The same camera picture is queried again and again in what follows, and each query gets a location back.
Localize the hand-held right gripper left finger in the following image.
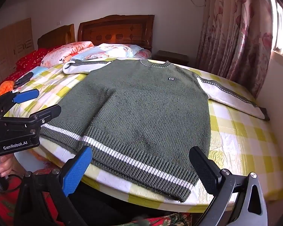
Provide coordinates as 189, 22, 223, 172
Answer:
14, 145, 93, 226

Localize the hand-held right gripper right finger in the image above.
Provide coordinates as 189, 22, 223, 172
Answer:
189, 146, 268, 226

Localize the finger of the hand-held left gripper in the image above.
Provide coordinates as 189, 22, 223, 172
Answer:
0, 89, 40, 119
0, 105, 62, 132

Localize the green knit sweater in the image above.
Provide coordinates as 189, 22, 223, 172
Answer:
40, 58, 271, 203

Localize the person's left hand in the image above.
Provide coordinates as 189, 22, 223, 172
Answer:
0, 156, 15, 180

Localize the black object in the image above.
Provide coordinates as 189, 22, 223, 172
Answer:
13, 72, 34, 89

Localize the orange cloth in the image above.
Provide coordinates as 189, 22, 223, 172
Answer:
0, 81, 16, 97

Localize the light blue cloth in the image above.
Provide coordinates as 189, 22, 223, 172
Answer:
30, 66, 49, 79

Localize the red patterned blanket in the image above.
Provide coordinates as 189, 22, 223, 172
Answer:
0, 46, 62, 100

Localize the yellow checked bedsheet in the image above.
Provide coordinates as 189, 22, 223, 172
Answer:
0, 56, 283, 213

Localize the dark cloth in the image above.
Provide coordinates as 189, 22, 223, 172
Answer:
67, 182, 204, 226

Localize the light wooden wardrobe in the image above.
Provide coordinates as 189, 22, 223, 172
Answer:
0, 17, 35, 83

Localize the pink floral quilt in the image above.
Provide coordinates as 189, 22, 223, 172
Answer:
40, 41, 95, 68

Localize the small wooden headboard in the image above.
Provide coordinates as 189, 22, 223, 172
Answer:
37, 24, 75, 49

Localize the light blue floral quilt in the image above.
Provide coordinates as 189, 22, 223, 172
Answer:
70, 43, 152, 61

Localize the large carved wooden headboard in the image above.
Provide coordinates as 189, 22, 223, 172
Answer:
78, 15, 155, 53

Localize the dark wooden nightstand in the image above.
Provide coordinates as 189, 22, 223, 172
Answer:
153, 50, 189, 67

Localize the pink floral curtain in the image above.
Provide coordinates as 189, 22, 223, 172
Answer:
195, 0, 278, 99

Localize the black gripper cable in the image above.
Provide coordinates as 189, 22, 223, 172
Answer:
4, 174, 24, 194

